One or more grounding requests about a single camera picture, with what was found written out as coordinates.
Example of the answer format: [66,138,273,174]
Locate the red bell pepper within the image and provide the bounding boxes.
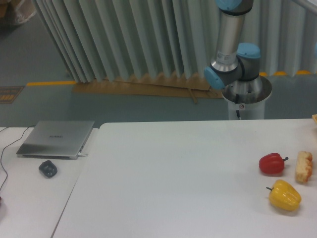
[259,153,289,175]

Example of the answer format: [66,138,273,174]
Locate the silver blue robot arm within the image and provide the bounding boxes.
[204,0,317,89]

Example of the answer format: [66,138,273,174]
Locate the wooden basket corner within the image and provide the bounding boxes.
[312,114,317,124]

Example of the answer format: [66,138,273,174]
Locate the brown cardboard sheet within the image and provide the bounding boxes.
[72,72,222,104]

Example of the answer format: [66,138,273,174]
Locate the pale green folding curtain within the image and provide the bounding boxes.
[33,0,317,82]

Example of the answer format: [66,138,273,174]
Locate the silver closed laptop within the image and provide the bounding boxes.
[16,120,95,159]

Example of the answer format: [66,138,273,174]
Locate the yellow bell pepper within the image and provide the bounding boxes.
[266,179,302,212]

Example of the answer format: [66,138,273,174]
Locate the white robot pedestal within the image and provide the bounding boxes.
[222,76,272,120]

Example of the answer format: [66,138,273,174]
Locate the black laptop cable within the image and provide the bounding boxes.
[0,125,36,191]

